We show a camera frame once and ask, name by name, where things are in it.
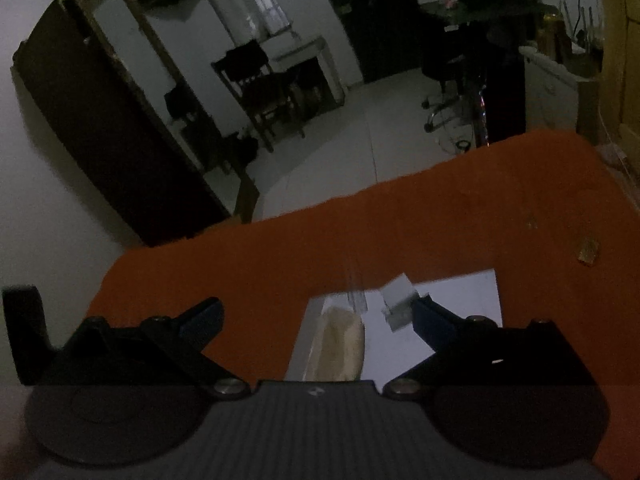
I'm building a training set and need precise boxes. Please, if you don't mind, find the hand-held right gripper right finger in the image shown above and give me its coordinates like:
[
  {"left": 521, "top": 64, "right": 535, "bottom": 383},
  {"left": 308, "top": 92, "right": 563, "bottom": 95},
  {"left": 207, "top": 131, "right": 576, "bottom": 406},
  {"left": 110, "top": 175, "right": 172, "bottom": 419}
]
[{"left": 382, "top": 294, "right": 599, "bottom": 402}]

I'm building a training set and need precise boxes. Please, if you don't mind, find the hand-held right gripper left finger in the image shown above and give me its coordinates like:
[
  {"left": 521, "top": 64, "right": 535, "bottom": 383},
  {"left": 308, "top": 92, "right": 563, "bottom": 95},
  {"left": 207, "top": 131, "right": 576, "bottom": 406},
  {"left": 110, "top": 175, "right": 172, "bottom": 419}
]
[{"left": 37, "top": 296, "right": 252, "bottom": 402}]

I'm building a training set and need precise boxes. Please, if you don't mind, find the small white grey packet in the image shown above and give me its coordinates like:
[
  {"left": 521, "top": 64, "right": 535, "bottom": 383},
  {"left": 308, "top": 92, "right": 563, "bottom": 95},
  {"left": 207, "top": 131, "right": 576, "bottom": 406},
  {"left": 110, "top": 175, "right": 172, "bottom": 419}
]
[{"left": 380, "top": 273, "right": 422, "bottom": 332}]

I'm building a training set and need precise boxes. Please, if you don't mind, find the white cardboard box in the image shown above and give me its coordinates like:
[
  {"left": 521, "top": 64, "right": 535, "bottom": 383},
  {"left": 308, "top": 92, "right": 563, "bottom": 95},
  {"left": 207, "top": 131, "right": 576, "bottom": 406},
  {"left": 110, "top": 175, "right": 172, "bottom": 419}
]
[{"left": 286, "top": 269, "right": 503, "bottom": 386}]

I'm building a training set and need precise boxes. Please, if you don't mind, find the clear plastic tube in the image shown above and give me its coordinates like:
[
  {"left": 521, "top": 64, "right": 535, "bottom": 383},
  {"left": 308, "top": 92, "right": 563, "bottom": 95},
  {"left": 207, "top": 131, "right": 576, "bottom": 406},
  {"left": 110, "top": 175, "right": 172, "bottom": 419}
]
[{"left": 344, "top": 254, "right": 369, "bottom": 314}]

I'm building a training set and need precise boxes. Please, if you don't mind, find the orange cloth covered desktop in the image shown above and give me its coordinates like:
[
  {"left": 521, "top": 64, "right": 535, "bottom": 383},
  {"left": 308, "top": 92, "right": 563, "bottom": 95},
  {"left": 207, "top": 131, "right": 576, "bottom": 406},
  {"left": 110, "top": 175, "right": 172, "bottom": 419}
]
[{"left": 86, "top": 130, "right": 640, "bottom": 396}]

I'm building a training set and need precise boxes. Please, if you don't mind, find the small gold wrapped object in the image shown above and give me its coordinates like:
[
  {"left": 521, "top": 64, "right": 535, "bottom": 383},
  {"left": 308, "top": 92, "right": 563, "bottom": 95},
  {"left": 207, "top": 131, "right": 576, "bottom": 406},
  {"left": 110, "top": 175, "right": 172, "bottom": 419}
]
[{"left": 577, "top": 234, "right": 601, "bottom": 265}]

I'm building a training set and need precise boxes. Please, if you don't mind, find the dark wooden wardrobe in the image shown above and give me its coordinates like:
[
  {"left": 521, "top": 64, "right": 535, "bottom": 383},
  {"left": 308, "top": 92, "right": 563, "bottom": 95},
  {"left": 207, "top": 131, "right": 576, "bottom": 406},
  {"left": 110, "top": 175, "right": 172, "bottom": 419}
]
[{"left": 11, "top": 0, "right": 262, "bottom": 249}]

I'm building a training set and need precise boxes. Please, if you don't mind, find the dark wooden chair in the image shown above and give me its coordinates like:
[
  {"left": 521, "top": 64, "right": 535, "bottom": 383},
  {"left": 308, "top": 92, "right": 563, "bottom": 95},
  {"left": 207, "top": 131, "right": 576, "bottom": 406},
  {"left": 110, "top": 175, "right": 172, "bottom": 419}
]
[{"left": 210, "top": 39, "right": 307, "bottom": 154}]

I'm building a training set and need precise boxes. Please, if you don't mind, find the black office chair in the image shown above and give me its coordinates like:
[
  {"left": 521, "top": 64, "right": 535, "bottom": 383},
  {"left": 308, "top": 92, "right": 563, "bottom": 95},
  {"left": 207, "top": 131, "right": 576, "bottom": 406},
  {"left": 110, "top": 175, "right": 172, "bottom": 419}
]
[{"left": 421, "top": 20, "right": 490, "bottom": 134}]

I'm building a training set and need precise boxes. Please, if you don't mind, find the white cabinet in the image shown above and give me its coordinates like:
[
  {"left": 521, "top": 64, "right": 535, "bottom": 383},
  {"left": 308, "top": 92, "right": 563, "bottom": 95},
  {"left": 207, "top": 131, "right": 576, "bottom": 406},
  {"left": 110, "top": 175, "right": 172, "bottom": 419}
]
[{"left": 518, "top": 44, "right": 602, "bottom": 147}]

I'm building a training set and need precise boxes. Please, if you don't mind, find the white side table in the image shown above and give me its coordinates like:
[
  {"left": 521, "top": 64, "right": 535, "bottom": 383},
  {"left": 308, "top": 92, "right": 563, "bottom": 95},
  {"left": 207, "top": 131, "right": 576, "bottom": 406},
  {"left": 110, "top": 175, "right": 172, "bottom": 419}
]
[{"left": 269, "top": 35, "right": 347, "bottom": 117}]

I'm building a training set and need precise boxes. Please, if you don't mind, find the gold can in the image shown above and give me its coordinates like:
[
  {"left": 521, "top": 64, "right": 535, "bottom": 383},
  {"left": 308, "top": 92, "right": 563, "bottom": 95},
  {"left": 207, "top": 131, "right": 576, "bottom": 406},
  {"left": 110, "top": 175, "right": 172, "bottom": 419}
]
[{"left": 541, "top": 12, "right": 564, "bottom": 59}]

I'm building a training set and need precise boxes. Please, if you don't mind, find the dark computer desk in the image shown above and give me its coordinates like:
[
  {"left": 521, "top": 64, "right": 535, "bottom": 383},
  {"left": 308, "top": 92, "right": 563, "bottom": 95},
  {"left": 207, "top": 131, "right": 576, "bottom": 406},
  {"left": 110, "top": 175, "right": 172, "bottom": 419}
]
[{"left": 419, "top": 0, "right": 548, "bottom": 147}]

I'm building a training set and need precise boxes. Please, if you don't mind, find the window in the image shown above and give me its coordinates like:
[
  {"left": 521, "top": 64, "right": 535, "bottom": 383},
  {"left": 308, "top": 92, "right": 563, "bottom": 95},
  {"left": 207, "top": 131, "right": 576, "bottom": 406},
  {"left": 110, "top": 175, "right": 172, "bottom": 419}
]
[{"left": 206, "top": 0, "right": 295, "bottom": 45}]

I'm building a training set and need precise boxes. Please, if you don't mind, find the yellow wooden door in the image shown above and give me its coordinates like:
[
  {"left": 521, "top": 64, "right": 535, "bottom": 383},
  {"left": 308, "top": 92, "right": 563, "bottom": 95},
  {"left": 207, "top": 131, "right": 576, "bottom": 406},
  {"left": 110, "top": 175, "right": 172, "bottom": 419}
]
[{"left": 596, "top": 0, "right": 640, "bottom": 192}]

